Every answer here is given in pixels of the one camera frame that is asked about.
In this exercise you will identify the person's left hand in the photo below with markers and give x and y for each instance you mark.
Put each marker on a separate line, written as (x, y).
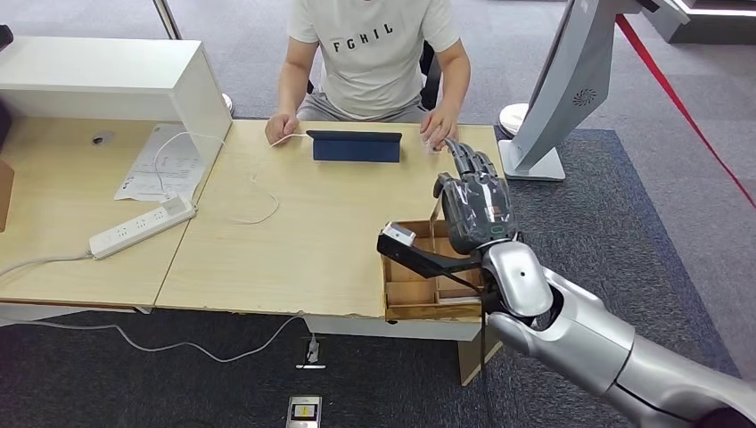
(440, 124)

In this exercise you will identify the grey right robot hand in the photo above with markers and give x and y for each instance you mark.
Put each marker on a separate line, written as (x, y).
(478, 207)

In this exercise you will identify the person's right hand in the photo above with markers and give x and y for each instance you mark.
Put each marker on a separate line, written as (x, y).
(280, 127)

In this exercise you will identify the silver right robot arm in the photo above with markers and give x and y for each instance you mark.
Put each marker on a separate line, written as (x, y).
(590, 348)

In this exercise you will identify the person's left forearm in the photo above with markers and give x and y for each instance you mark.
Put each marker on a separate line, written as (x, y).
(455, 83)

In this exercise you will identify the person's right forearm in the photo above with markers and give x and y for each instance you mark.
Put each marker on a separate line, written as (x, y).
(289, 88)

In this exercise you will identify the person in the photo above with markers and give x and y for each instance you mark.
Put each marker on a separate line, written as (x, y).
(369, 65)

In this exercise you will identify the room key cards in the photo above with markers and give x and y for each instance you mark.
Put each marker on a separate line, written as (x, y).
(460, 300)

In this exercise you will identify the white round stanchion base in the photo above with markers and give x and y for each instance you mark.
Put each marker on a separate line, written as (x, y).
(227, 103)
(512, 118)

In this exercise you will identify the tablet in blue case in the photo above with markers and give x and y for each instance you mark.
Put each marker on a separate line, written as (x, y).
(354, 149)

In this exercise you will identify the printed paper sheet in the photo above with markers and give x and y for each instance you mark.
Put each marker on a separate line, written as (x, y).
(180, 168)

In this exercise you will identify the wooden compartment box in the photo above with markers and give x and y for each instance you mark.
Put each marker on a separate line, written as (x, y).
(407, 292)

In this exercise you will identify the white plug adapter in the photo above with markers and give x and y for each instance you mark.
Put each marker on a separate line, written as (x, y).
(174, 205)

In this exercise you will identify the grey kiosk stand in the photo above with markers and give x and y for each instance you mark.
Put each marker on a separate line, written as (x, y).
(579, 65)

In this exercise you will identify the metal pole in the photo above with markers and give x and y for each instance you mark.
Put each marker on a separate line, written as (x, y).
(168, 20)

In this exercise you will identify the wooden desk leg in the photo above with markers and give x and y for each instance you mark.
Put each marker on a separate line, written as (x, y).
(472, 363)

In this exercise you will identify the white desk apron panel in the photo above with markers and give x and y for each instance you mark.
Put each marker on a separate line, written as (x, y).
(378, 329)

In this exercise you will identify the white desk shelf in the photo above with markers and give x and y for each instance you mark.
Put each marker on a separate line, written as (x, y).
(115, 65)

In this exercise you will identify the white power strip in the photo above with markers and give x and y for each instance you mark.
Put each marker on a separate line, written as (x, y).
(136, 230)

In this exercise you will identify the red barrier belt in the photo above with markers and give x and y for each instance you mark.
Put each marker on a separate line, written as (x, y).
(664, 88)

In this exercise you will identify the floor socket with plug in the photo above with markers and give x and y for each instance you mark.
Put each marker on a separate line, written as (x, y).
(312, 352)

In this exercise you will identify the silver floor box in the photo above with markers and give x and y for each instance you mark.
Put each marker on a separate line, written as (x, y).
(304, 412)

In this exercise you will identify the brown cardboard box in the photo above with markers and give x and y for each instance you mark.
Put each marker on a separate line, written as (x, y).
(4, 195)

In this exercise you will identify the black device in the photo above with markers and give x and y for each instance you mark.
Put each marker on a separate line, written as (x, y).
(4, 36)

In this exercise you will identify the dark lit display platform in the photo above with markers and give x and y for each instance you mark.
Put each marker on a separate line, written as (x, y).
(714, 29)

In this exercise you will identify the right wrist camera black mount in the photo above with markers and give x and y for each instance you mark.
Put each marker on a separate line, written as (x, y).
(413, 257)

